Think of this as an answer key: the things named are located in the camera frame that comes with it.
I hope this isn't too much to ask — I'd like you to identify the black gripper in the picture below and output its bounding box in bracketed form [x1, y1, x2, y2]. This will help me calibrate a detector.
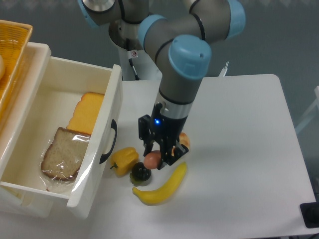
[138, 103, 189, 170]

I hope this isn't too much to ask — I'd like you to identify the brown egg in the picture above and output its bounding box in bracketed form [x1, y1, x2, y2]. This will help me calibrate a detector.
[144, 150, 161, 170]

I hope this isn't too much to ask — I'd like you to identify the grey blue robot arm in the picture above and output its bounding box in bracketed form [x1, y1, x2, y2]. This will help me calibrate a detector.
[78, 0, 246, 169]

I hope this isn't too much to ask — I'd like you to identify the open white drawer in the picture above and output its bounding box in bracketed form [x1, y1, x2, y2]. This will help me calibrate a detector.
[0, 57, 123, 219]

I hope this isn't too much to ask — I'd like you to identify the white drawer cabinet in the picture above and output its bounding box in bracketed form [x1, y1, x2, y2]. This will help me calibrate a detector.
[0, 42, 53, 218]

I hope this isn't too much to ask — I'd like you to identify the dark green pumpkin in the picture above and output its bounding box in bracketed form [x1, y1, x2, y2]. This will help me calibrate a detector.
[130, 162, 152, 185]

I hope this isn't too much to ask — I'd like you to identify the yellow bell pepper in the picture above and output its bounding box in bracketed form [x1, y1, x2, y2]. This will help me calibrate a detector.
[110, 147, 139, 177]

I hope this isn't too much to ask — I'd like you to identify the yellow banana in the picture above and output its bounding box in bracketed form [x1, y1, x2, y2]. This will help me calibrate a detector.
[132, 162, 187, 205]

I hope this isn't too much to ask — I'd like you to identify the orange toast slice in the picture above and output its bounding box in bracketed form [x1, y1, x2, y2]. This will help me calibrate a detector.
[66, 92, 104, 135]

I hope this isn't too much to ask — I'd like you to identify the wrapped brown bread slice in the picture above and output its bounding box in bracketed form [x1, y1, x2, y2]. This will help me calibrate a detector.
[40, 127, 91, 181]

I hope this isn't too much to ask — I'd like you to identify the black device at edge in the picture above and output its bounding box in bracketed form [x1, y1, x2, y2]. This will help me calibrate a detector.
[300, 202, 319, 229]

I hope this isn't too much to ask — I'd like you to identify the yellow woven basket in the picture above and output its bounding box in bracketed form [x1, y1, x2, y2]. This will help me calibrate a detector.
[0, 20, 33, 118]

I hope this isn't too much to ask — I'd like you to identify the glazed bread ring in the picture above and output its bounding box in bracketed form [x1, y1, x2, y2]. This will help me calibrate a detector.
[171, 131, 191, 156]

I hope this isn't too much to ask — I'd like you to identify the black drawer handle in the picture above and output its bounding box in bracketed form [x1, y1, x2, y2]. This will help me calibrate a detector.
[99, 119, 118, 165]

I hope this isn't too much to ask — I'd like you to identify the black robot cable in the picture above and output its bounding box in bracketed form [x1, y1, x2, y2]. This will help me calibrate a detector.
[126, 38, 140, 81]

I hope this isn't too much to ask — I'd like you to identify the white metal bracket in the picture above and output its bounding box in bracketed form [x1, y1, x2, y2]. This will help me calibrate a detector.
[218, 61, 229, 77]

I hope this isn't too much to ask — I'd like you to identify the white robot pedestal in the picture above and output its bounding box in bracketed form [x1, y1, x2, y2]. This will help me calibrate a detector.
[109, 19, 162, 81]

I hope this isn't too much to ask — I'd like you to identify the white frame at right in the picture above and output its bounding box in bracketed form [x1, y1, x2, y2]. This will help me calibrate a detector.
[295, 86, 319, 135]

